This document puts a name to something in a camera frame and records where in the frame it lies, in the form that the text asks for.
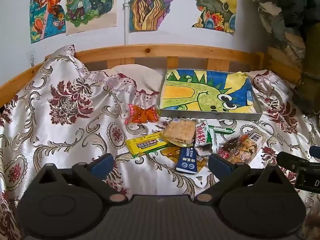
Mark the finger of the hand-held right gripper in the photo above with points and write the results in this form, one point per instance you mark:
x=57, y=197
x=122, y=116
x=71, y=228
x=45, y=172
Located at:
x=315, y=152
x=295, y=162

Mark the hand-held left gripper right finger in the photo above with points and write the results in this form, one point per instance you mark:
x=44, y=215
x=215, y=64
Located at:
x=220, y=165

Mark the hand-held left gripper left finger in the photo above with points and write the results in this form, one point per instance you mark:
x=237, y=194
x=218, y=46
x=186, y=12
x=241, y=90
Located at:
x=101, y=165

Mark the clear mixed nut packet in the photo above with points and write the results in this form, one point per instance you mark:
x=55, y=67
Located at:
x=240, y=147

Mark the blue sachet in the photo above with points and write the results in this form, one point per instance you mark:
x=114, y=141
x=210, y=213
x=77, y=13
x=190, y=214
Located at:
x=187, y=160

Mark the white seaweed snack packet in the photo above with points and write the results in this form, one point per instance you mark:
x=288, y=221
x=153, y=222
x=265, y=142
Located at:
x=202, y=135

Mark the green stick packet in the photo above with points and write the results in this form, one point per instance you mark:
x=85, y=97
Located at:
x=222, y=130

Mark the yellow snack packet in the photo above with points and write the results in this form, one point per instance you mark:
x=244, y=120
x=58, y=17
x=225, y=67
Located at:
x=145, y=145

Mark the gold foil packet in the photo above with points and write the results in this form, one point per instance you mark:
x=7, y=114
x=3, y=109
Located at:
x=171, y=152

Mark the grey shallow box tray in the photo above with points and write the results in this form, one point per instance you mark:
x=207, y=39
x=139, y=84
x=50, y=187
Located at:
x=212, y=115

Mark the clear rice crisp packet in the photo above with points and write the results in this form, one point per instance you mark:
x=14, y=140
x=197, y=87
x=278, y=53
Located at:
x=178, y=132

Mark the orange snack packet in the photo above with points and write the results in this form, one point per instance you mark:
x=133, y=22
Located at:
x=142, y=115

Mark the floral satin blanket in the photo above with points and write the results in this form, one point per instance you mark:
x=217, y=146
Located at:
x=75, y=135

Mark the dinosaur drawing sheet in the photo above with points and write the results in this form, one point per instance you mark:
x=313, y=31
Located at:
x=180, y=92

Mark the cream pillow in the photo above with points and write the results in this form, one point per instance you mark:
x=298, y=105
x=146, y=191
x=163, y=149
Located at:
x=135, y=76

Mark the crumpled patterned cloth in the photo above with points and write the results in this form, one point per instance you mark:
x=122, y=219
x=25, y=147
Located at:
x=280, y=7

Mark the metal wall hook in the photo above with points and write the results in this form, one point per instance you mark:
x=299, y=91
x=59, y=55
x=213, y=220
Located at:
x=32, y=60

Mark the white wall pipe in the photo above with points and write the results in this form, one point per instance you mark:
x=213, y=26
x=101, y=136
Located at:
x=126, y=17

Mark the wall poster colourful mushrooms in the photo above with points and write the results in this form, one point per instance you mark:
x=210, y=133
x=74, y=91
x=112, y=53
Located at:
x=215, y=5

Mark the wall poster blond figure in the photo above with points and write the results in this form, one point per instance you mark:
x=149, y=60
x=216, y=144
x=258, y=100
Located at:
x=90, y=5

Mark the wall poster orange-haired figure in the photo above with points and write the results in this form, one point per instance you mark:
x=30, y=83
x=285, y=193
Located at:
x=47, y=10

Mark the wall poster purple swirls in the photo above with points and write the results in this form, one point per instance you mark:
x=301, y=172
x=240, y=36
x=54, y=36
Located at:
x=150, y=7

